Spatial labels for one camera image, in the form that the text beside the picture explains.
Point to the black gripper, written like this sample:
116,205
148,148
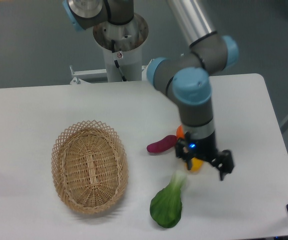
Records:
206,150

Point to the green leafy vegetable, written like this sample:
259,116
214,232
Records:
166,207

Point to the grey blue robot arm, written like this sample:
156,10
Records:
120,32

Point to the yellow pepper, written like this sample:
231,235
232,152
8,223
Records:
196,165

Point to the orange tangerine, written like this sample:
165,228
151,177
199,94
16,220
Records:
179,133

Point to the purple sweet potato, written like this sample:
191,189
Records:
162,145

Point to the woven wicker basket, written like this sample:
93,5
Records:
89,167

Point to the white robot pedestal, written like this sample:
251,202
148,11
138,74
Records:
120,64

